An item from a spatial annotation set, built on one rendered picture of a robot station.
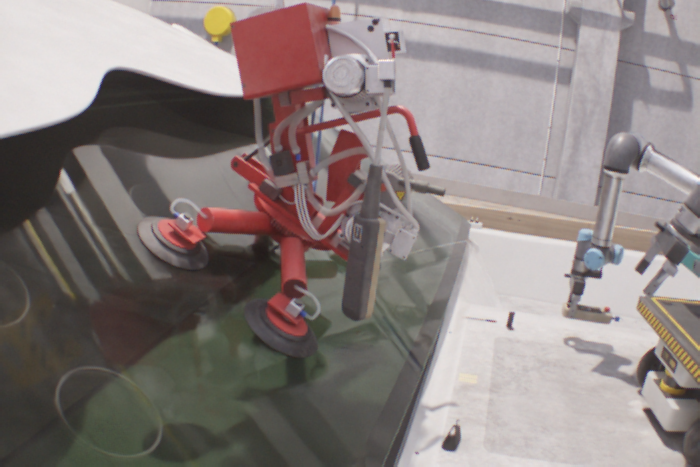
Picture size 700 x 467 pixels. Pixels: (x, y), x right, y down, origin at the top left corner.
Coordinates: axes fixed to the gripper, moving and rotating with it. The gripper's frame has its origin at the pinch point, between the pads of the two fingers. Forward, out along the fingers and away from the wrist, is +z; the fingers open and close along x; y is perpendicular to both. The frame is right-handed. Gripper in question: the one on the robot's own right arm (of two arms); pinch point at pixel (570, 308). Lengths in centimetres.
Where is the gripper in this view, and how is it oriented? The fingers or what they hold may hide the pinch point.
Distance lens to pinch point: 264.4
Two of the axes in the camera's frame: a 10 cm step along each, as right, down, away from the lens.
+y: -9.7, -1.7, 1.8
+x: -2.1, 1.9, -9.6
